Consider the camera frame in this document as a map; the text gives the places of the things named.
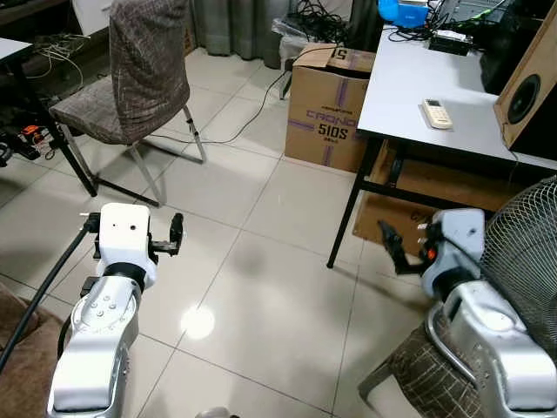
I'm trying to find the flat plain cardboard box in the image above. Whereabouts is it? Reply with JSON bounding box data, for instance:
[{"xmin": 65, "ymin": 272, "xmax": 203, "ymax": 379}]
[{"xmin": 352, "ymin": 142, "xmax": 527, "ymax": 259}]

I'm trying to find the white remote control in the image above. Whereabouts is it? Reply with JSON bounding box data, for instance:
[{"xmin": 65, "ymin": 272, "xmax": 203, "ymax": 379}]
[{"xmin": 421, "ymin": 98, "xmax": 454, "ymax": 131}]

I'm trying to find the printed cardboard box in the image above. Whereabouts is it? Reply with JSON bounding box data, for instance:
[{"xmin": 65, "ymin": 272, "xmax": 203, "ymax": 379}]
[{"xmin": 283, "ymin": 43, "xmax": 378, "ymax": 174}]

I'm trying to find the brown fabric metal-leg chair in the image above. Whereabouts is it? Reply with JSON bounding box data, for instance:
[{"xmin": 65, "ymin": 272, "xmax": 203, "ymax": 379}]
[{"xmin": 49, "ymin": 0, "xmax": 209, "ymax": 208}]

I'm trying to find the black orange power strip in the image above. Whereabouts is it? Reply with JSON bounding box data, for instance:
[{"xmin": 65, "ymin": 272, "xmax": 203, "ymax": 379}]
[{"xmin": 0, "ymin": 124, "xmax": 51, "ymax": 166}]

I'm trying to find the grey robot foot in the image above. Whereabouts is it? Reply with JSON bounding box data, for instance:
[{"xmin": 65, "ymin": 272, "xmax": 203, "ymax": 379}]
[{"xmin": 195, "ymin": 406, "xmax": 241, "ymax": 418}]

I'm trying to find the brown cushion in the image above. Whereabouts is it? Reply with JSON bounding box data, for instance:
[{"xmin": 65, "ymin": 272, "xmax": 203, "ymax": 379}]
[{"xmin": 0, "ymin": 282, "xmax": 65, "ymax": 418}]

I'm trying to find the wooden loudspeaker box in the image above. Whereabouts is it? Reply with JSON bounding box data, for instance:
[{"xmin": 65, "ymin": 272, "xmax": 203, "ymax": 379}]
[{"xmin": 493, "ymin": 7, "xmax": 557, "ymax": 150}]

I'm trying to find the small black white device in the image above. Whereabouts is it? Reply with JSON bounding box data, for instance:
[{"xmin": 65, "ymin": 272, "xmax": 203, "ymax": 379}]
[{"xmin": 428, "ymin": 30, "xmax": 476, "ymax": 58}]

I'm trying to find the black-legged desk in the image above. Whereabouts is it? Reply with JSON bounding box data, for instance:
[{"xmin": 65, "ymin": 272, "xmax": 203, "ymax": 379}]
[{"xmin": 0, "ymin": 37, "xmax": 99, "ymax": 198}]

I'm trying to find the grey curtain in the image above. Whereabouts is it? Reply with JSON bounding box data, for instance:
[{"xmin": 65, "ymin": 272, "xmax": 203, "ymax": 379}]
[{"xmin": 191, "ymin": 0, "xmax": 293, "ymax": 69}]

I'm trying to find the clear plastic bag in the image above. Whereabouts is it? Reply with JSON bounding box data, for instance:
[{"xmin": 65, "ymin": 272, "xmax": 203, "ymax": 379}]
[{"xmin": 271, "ymin": 17, "xmax": 312, "ymax": 69}]

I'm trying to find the blue round object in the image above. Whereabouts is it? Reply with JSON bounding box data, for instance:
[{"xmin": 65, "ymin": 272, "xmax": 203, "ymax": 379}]
[{"xmin": 377, "ymin": 0, "xmax": 430, "ymax": 28}]

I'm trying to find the large black bag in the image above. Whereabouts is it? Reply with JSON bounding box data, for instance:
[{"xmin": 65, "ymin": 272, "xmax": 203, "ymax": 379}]
[{"xmin": 480, "ymin": 0, "xmax": 557, "ymax": 96}]

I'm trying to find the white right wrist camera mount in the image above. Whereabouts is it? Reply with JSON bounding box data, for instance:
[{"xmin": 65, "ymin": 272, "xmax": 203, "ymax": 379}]
[{"xmin": 420, "ymin": 208, "xmax": 487, "ymax": 299}]

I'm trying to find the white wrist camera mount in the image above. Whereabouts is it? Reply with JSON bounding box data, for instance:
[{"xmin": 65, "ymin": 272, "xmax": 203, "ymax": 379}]
[
  {"xmin": 420, "ymin": 208, "xmax": 487, "ymax": 299},
  {"xmin": 94, "ymin": 203, "xmax": 159, "ymax": 289}
]

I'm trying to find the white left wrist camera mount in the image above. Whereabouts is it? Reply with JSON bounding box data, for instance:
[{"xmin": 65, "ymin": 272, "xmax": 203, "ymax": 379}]
[{"xmin": 94, "ymin": 203, "xmax": 159, "ymax": 289}]

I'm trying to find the wire-grille standing fan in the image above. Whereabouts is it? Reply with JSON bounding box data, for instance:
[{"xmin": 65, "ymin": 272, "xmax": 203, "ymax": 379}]
[{"xmin": 478, "ymin": 176, "xmax": 557, "ymax": 360}]

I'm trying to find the brown plaid metal-frame chair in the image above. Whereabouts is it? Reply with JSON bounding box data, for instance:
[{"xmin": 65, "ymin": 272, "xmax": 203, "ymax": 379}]
[{"xmin": 358, "ymin": 303, "xmax": 490, "ymax": 418}]

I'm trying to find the thin black floor cable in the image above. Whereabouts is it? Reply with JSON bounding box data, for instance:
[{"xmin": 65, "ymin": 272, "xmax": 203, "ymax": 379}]
[{"xmin": 146, "ymin": 70, "xmax": 293, "ymax": 146}]

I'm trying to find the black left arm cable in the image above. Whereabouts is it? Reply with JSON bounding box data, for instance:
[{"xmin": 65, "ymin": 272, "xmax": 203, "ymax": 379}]
[{"xmin": 0, "ymin": 214, "xmax": 102, "ymax": 377}]

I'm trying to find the white table black frame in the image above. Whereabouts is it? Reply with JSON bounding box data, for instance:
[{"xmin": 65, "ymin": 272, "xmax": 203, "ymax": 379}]
[{"xmin": 325, "ymin": 24, "xmax": 557, "ymax": 270}]

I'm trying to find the tangled black cable bundle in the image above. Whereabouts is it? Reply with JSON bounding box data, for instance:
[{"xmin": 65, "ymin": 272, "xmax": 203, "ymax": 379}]
[{"xmin": 294, "ymin": 0, "xmax": 359, "ymax": 46}]

